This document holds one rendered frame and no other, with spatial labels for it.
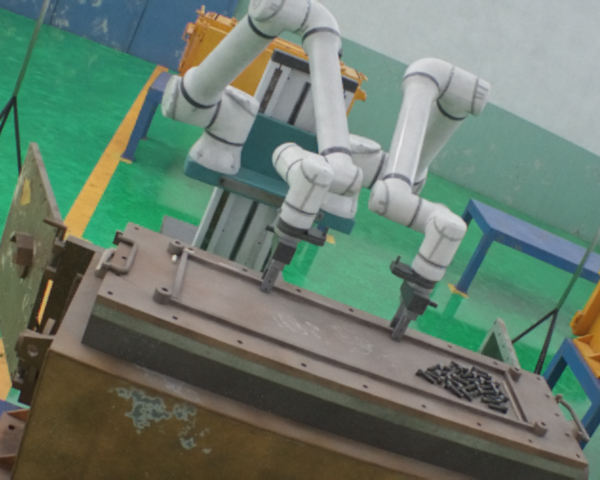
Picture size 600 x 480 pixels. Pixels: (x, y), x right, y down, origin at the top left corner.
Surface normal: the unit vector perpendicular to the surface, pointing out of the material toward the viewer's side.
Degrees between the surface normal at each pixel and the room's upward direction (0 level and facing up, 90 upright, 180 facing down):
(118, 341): 90
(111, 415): 90
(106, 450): 90
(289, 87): 90
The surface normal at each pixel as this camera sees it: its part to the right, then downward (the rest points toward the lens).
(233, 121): 0.36, 0.48
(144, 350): 0.04, 0.37
